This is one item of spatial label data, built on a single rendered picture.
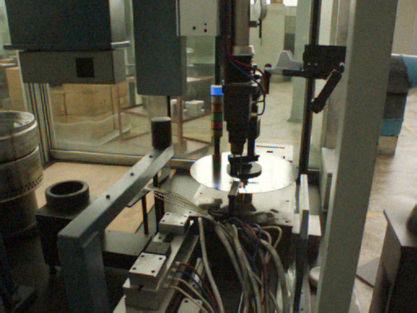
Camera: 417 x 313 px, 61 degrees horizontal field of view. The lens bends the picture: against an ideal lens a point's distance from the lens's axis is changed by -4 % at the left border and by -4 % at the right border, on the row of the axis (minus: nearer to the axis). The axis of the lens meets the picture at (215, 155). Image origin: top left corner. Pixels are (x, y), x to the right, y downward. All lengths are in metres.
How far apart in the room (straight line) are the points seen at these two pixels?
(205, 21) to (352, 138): 0.49
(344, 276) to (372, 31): 0.28
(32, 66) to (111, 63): 0.23
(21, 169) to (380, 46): 1.02
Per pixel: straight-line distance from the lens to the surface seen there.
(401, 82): 0.92
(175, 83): 0.84
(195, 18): 0.81
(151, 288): 0.81
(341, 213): 0.44
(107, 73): 0.97
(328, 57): 0.93
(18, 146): 1.16
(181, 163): 1.66
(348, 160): 0.41
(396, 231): 1.32
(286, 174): 1.11
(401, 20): 4.32
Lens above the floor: 1.37
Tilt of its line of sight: 20 degrees down
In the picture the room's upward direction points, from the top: straight up
